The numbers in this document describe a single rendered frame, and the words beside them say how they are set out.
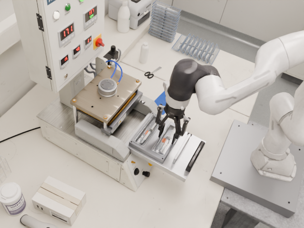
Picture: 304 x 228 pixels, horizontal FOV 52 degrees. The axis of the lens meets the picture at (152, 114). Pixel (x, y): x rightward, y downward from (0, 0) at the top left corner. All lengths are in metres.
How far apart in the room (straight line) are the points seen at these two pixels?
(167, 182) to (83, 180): 0.39
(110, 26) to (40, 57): 1.10
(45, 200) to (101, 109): 0.43
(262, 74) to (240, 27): 2.72
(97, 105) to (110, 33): 0.96
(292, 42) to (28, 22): 0.84
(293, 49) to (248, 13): 2.59
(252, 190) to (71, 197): 0.81
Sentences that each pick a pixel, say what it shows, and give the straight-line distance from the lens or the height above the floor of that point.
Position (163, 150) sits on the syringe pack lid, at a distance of 1.29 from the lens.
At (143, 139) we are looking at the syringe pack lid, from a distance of 1.32.
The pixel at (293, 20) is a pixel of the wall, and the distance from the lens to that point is 3.62.
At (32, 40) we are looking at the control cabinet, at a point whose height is 1.37.
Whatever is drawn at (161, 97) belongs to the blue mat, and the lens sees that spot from 1.83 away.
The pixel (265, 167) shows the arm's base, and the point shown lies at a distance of 1.60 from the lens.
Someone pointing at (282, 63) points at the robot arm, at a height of 1.48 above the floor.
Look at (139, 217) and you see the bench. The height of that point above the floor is 0.75.
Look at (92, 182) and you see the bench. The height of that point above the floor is 0.75.
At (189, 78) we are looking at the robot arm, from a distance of 1.02.
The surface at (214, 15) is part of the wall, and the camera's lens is 3.76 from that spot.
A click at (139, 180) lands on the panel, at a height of 0.78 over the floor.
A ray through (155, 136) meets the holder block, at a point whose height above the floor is 1.00.
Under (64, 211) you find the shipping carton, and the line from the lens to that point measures 1.35.
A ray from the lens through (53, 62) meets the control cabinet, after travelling 1.17.
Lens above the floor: 2.08
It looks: 50 degrees down
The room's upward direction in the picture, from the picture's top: 11 degrees clockwise
